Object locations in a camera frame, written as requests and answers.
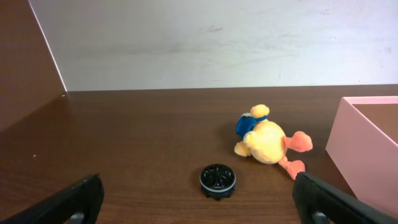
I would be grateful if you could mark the yellow plush duck toy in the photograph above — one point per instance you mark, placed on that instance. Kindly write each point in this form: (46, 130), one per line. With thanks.
(266, 141)

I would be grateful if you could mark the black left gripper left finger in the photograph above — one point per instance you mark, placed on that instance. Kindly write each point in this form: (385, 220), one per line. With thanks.
(84, 196)

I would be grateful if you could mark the black round cap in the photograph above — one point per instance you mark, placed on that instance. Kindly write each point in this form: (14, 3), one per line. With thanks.
(217, 181)

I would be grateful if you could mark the pink cardboard box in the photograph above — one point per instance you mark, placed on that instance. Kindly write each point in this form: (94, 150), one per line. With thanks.
(362, 146)

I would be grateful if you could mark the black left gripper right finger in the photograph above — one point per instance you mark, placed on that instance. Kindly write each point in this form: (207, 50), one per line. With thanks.
(319, 202)

